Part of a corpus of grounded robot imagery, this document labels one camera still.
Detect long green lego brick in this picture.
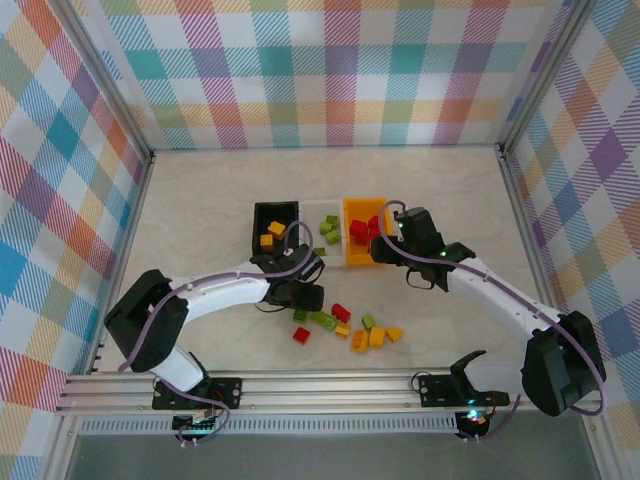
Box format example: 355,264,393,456
310,309,338,332

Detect orange plastic bin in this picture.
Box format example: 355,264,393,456
342,196,396,269

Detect clear plastic bin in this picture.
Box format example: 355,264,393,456
298,199,347,269

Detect black plastic bin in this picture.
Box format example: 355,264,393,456
251,200,301,261

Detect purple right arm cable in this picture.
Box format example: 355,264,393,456
378,198,611,444

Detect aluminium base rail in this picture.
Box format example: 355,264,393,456
53,368,607,416

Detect aluminium table edge rail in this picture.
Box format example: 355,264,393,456
497,148,574,369
85,152,157,376

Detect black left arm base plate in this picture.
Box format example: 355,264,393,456
151,375,244,412

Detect slotted grey cable duct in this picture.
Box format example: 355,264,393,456
78,415,462,437

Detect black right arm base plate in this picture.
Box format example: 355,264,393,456
417,373,511,408

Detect aluminium frame post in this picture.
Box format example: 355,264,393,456
58,0,154,161
498,0,600,154

